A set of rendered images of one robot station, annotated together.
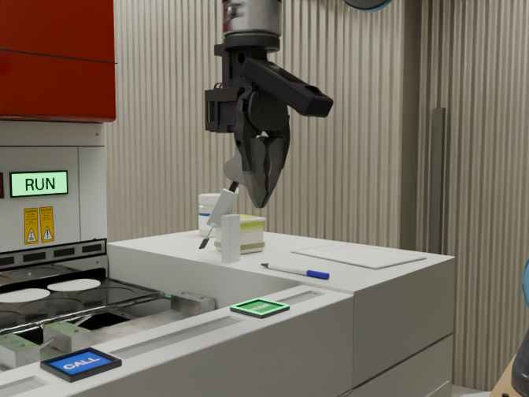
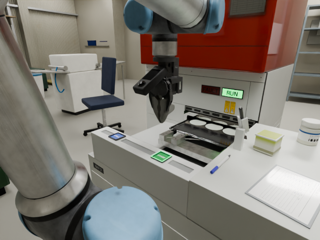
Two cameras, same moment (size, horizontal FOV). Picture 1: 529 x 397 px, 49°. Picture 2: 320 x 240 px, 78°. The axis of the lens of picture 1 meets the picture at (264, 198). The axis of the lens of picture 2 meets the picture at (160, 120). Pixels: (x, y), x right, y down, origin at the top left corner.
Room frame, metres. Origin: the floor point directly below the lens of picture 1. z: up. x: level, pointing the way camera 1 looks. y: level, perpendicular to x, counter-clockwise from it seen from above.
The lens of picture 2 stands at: (0.74, -0.62, 1.34)
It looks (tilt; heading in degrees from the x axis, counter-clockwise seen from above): 20 degrees down; 90
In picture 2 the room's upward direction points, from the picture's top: straight up
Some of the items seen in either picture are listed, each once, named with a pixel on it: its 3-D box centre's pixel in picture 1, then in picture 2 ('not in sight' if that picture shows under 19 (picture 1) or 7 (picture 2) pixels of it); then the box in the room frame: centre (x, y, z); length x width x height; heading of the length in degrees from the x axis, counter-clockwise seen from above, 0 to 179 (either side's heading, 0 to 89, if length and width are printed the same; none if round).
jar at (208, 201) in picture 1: (213, 215); (309, 131); (1.35, 0.12, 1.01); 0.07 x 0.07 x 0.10
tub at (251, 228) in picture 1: (239, 234); (267, 142); (1.15, 0.05, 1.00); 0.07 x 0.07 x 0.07; 40
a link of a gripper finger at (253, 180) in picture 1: (242, 172); (161, 107); (0.75, 0.03, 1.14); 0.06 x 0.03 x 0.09; 49
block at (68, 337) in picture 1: (67, 336); (178, 139); (0.84, 0.29, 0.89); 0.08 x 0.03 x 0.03; 49
